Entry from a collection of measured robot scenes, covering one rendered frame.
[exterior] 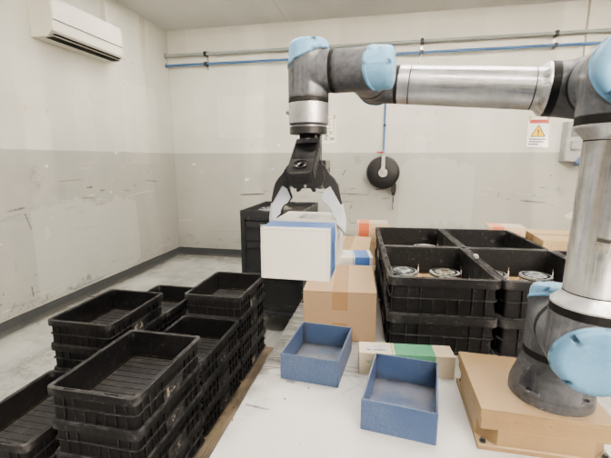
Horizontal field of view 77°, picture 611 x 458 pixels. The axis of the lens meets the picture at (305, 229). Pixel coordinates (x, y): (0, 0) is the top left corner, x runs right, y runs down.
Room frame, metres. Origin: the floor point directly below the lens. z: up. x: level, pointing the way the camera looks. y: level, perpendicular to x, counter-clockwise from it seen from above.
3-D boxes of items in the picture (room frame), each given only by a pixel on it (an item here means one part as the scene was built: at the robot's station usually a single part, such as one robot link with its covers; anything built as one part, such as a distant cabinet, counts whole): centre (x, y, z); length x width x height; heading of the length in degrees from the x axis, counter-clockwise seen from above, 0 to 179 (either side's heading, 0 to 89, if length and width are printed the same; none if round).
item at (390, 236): (1.59, -0.46, 0.87); 0.40 x 0.30 x 0.11; 172
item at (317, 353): (0.97, -0.04, 0.74); 0.20 x 0.15 x 0.07; 164
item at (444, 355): (0.93, -0.26, 0.73); 0.24 x 0.06 x 0.06; 84
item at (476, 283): (1.19, -0.41, 0.92); 0.40 x 0.30 x 0.02; 172
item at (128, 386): (1.18, 0.58, 0.37); 0.40 x 0.30 x 0.45; 168
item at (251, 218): (2.89, 0.18, 0.45); 0.60 x 0.45 x 0.90; 168
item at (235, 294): (1.97, 0.42, 0.37); 0.40 x 0.30 x 0.45; 168
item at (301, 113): (0.75, 0.00, 1.33); 0.08 x 0.08 x 0.05
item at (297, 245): (0.73, 0.00, 1.09); 0.20 x 0.12 x 0.09; 168
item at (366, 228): (2.00, -0.35, 0.89); 0.16 x 0.12 x 0.07; 80
